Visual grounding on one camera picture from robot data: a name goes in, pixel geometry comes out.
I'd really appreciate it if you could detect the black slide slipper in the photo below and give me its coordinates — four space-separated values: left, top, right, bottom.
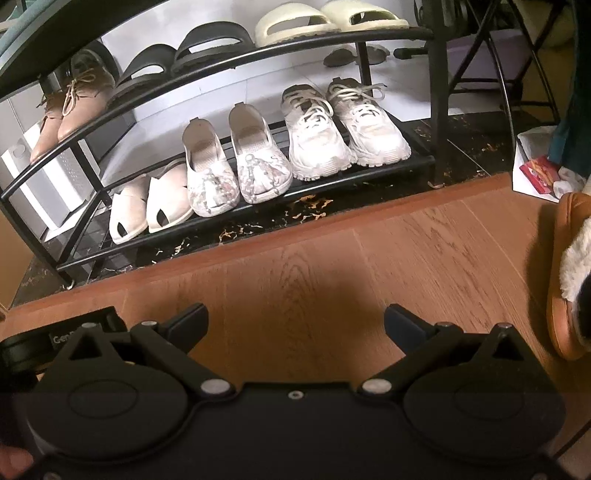
171 22 256 75
108 44 179 106

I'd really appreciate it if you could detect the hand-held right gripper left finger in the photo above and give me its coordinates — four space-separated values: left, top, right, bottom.
55 302 234 400

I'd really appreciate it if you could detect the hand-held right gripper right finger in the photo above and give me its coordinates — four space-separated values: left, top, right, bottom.
358 304 530 400

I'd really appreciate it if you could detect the purple box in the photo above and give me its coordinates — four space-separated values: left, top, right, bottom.
445 31 514 86

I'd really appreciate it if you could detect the tan lace-up shoe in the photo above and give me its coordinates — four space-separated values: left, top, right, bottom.
30 88 71 163
57 48 117 145

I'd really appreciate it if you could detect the cream slide slipper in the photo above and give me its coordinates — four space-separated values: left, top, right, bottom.
320 0 410 31
254 2 343 47

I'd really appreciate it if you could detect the white peep-toe flat shoe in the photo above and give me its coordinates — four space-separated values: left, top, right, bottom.
109 173 156 245
146 159 195 234

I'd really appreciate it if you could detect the teal cloth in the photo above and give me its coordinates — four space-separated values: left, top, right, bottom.
551 0 591 168

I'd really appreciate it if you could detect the white paper bag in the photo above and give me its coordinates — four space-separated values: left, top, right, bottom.
512 124 591 205

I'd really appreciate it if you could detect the red packet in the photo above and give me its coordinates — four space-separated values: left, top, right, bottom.
519 156 558 195

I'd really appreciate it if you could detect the brown furry slipper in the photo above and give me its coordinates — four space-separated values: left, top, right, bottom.
546 191 591 361

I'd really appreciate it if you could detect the white beaded flat shoe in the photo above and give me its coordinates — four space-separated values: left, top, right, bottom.
228 103 294 205
181 119 242 218

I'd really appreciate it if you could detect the black folding stand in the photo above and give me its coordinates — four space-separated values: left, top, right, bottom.
413 0 574 127

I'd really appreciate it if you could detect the white lace-up sneaker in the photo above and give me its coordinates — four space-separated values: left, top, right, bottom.
325 77 412 167
281 84 359 182

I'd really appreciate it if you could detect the black metal shoe rack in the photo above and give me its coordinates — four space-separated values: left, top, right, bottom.
0 0 452 291

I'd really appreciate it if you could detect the grey slipper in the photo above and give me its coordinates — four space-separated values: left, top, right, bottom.
322 47 359 68
359 43 392 66

